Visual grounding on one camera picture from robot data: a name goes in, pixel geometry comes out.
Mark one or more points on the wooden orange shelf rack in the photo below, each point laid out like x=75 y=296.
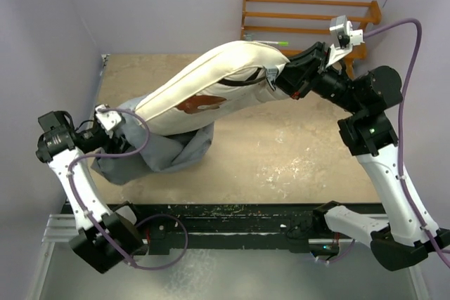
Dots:
x=302 y=22

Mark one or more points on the cream white pillow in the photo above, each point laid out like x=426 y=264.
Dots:
x=224 y=80

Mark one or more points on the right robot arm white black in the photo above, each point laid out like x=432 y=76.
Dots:
x=409 y=234

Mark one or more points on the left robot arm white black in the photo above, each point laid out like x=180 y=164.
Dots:
x=104 y=237

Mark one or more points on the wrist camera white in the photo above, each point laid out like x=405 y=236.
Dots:
x=109 y=120
x=345 y=38

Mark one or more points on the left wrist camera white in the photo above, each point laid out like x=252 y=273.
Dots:
x=109 y=120

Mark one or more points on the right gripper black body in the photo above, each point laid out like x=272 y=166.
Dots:
x=315 y=76

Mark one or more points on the grey pillowcase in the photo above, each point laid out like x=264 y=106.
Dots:
x=177 y=140

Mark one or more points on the aluminium rail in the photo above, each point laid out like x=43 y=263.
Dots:
x=60 y=228

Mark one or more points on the green white pen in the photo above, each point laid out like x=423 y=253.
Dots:
x=273 y=43

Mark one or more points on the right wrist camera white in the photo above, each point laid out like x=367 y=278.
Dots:
x=345 y=38

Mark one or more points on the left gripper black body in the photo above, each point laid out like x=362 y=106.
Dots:
x=105 y=141

